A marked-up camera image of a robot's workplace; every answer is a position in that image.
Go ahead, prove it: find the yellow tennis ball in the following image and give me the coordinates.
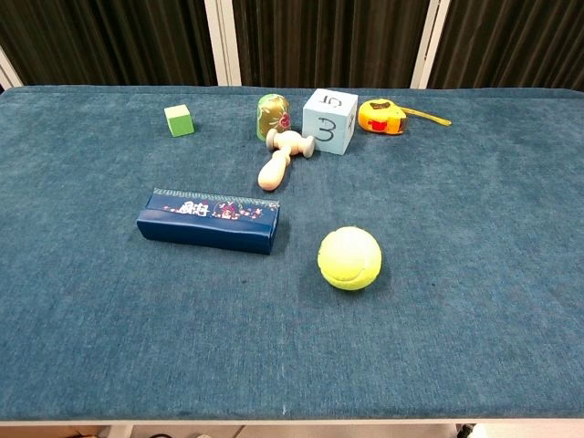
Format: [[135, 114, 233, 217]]
[[317, 225, 383, 291]]

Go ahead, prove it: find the wooden toy hammer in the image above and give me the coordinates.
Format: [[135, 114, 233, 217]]
[[257, 128, 316, 192]]

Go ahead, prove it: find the blue table cloth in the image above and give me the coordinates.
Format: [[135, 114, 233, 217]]
[[0, 85, 584, 421]]

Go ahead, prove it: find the dark blue printed box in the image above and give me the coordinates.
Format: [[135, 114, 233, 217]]
[[136, 187, 281, 256]]

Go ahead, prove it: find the light blue numbered cube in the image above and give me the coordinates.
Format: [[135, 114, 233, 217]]
[[301, 88, 359, 156]]

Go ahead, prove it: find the orange tape measure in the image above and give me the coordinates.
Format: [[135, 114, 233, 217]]
[[357, 99, 453, 136]]

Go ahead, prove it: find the green foam cube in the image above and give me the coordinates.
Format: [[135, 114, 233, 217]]
[[163, 103, 195, 138]]

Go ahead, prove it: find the dark pleated curtain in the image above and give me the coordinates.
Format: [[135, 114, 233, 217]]
[[0, 0, 584, 91]]

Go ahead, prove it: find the white frame post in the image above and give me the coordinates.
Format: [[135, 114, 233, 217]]
[[410, 0, 452, 90], [203, 0, 243, 87], [0, 45, 24, 92]]

